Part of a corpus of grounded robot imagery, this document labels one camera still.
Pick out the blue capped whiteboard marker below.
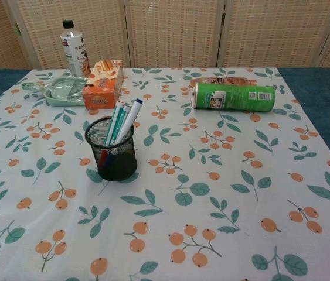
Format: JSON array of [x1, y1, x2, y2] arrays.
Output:
[[106, 98, 144, 166]]

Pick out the black capped whiteboard marker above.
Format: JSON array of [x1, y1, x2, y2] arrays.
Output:
[[107, 104, 132, 159]]

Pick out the black mesh pen holder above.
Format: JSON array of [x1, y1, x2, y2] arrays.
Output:
[[84, 116, 138, 181]]

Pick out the leaf and fruit print tablecloth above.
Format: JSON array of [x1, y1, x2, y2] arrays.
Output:
[[0, 67, 330, 281]]

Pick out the green chips can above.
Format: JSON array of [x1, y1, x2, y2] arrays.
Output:
[[192, 81, 276, 113]]

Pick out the orange snack box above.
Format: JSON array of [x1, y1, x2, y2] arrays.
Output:
[[81, 59, 124, 111]]

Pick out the orange sauce pouch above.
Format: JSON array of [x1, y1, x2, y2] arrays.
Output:
[[190, 76, 256, 88]]

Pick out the clear bottle with black cap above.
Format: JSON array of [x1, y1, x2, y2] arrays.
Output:
[[60, 19, 91, 79]]

